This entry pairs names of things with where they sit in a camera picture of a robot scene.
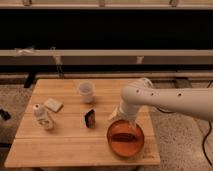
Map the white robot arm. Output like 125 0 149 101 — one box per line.
108 78 213 124

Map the dark upright eraser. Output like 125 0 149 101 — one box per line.
85 109 95 128

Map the clear plastic cup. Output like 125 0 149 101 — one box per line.
78 81 94 103

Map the orange round plate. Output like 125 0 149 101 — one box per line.
106 120 145 158

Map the beige sponge block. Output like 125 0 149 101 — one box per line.
44 98 63 112

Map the wooden table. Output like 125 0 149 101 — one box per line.
5 79 160 168

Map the clear plastic bottle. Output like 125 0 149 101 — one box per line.
33 104 54 130

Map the small black floor object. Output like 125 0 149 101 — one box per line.
0 109 11 120

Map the grey metal rail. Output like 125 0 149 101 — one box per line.
0 49 213 67

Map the black cable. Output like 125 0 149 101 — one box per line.
201 120 213 168

